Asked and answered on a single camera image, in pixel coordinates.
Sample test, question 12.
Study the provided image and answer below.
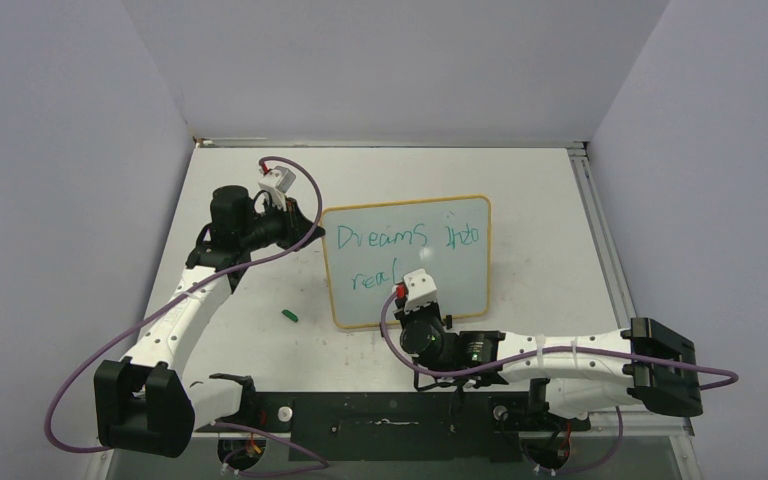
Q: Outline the aluminium frame rail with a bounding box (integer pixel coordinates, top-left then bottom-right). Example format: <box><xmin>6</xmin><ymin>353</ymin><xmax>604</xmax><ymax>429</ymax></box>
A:
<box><xmin>566</xmin><ymin>142</ymin><xmax>697</xmax><ymax>439</ymax></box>

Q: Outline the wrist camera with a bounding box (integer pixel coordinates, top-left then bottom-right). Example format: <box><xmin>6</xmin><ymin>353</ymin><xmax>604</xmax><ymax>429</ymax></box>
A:
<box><xmin>394</xmin><ymin>268</ymin><xmax>438</xmax><ymax>312</ymax></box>
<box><xmin>258</xmin><ymin>166</ymin><xmax>296</xmax><ymax>211</ymax></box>

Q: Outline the yellow framed whiteboard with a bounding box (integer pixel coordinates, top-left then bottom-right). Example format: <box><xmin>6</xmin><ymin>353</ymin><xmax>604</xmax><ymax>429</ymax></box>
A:
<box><xmin>321</xmin><ymin>195</ymin><xmax>492</xmax><ymax>329</ymax></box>

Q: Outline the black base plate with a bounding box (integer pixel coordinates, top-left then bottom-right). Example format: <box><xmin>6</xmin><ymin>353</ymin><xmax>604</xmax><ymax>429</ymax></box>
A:
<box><xmin>201</xmin><ymin>391</ymin><xmax>591</xmax><ymax>463</ymax></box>

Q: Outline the green marker cap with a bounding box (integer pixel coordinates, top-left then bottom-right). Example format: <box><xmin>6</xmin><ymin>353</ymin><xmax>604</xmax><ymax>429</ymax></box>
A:
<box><xmin>281</xmin><ymin>309</ymin><xmax>299</xmax><ymax>323</ymax></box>

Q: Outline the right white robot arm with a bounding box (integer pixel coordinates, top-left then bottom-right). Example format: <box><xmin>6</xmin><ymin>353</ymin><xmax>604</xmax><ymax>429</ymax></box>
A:
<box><xmin>394</xmin><ymin>299</ymin><xmax>703</xmax><ymax>428</ymax></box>

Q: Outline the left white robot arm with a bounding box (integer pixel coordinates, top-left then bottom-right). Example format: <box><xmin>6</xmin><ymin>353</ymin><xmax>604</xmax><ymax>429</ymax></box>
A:
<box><xmin>93</xmin><ymin>185</ymin><xmax>326</xmax><ymax>458</ymax></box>

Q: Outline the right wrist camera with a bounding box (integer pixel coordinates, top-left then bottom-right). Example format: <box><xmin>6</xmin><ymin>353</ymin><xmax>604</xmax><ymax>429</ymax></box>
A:
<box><xmin>394</xmin><ymin>268</ymin><xmax>438</xmax><ymax>312</ymax></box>

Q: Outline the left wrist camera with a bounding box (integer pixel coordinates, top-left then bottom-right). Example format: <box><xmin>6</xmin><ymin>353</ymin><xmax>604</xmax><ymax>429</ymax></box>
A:
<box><xmin>258</xmin><ymin>166</ymin><xmax>296</xmax><ymax>211</ymax></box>

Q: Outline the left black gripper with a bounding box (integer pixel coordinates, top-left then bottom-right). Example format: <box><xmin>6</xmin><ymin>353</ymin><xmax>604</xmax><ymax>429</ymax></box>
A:
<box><xmin>240</xmin><ymin>194</ymin><xmax>324</xmax><ymax>253</ymax></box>

